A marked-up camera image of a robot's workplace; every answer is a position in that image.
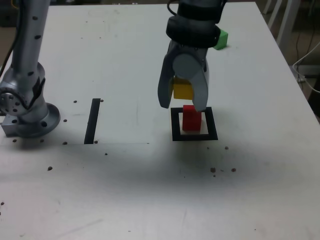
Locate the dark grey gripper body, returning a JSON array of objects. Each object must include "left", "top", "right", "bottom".
[{"left": 169, "top": 40, "right": 209, "bottom": 63}]

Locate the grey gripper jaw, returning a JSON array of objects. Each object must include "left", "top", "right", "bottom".
[
  {"left": 172, "top": 53, "right": 211, "bottom": 113},
  {"left": 156, "top": 41, "right": 181, "bottom": 110}
]

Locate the yellow cube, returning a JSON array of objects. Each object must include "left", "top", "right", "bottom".
[{"left": 172, "top": 76, "right": 195, "bottom": 101}]

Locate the green cube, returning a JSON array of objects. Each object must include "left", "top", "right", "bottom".
[{"left": 212, "top": 28, "right": 229, "bottom": 51}]

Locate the red cube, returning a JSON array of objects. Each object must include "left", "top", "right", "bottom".
[{"left": 182, "top": 104, "right": 202, "bottom": 132}]

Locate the black tape square outline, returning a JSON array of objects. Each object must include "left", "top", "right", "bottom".
[{"left": 170, "top": 106, "right": 219, "bottom": 142}]

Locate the black tape strip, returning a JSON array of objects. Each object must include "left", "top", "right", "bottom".
[{"left": 83, "top": 98, "right": 102, "bottom": 145}]

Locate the white furniture leg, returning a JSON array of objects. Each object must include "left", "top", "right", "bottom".
[
  {"left": 262, "top": 0, "right": 274, "bottom": 15},
  {"left": 267, "top": 0, "right": 283, "bottom": 29},
  {"left": 275, "top": 0, "right": 296, "bottom": 51}
]

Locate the white cable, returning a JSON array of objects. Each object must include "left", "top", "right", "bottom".
[{"left": 291, "top": 41, "right": 320, "bottom": 94}]

